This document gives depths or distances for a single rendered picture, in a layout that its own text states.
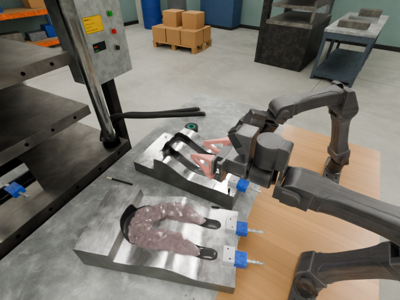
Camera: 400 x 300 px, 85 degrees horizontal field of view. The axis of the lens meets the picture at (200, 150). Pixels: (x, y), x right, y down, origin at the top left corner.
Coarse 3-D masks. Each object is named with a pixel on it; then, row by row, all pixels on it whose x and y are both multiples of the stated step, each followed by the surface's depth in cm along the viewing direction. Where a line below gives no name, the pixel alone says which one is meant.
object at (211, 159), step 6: (222, 150) 53; (228, 150) 53; (192, 156) 56; (198, 156) 54; (204, 156) 53; (210, 156) 52; (216, 156) 51; (222, 156) 51; (198, 162) 56; (210, 162) 51; (216, 162) 52; (204, 168) 55; (210, 168) 52; (216, 168) 53; (210, 174) 53
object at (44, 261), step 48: (192, 96) 167; (144, 144) 123; (96, 192) 97; (144, 192) 97; (240, 192) 97; (48, 240) 80; (0, 288) 68; (48, 288) 68; (96, 288) 68; (144, 288) 68; (192, 288) 68
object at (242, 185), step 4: (232, 176) 89; (236, 176) 89; (228, 180) 87; (232, 180) 87; (236, 180) 87; (240, 180) 89; (244, 180) 89; (228, 184) 88; (232, 184) 87; (236, 184) 86; (240, 184) 87; (244, 184) 87; (248, 184) 88; (240, 188) 87; (244, 188) 86; (248, 188) 87; (252, 188) 87; (244, 192) 87; (260, 192) 86
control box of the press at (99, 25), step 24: (48, 0) 96; (96, 0) 103; (96, 24) 106; (120, 24) 118; (72, 48) 107; (96, 48) 110; (120, 48) 123; (72, 72) 117; (96, 72) 114; (120, 72) 128; (120, 120) 147
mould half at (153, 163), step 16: (160, 144) 113; (176, 144) 101; (144, 160) 104; (160, 160) 93; (176, 160) 95; (192, 160) 99; (160, 176) 100; (176, 176) 94; (192, 176) 93; (192, 192) 96; (208, 192) 90; (224, 192) 86
